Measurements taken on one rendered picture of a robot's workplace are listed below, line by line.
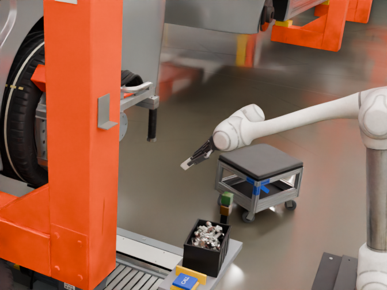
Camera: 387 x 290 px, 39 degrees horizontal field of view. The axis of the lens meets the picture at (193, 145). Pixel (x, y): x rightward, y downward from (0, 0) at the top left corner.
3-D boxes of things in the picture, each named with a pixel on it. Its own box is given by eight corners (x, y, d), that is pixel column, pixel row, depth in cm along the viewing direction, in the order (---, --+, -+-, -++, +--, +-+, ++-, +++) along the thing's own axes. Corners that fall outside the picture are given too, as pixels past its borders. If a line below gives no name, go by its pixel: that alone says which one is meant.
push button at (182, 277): (180, 277, 201) (180, 271, 200) (197, 283, 199) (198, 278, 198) (171, 287, 195) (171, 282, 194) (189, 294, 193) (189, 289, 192)
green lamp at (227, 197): (223, 199, 224) (224, 190, 223) (232, 202, 223) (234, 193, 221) (220, 203, 221) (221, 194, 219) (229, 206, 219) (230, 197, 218)
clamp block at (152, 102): (140, 102, 241) (141, 91, 239) (159, 107, 237) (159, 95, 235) (135, 106, 236) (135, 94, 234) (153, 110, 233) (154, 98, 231)
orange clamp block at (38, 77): (49, 76, 211) (37, 63, 203) (65, 80, 208) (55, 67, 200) (41, 91, 208) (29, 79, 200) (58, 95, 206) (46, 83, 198)
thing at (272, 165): (258, 186, 373) (265, 141, 359) (299, 210, 348) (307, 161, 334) (211, 202, 347) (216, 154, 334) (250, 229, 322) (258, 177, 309)
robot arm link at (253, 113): (228, 117, 228) (216, 126, 217) (256, 96, 220) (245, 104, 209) (243, 138, 228) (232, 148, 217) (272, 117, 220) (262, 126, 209)
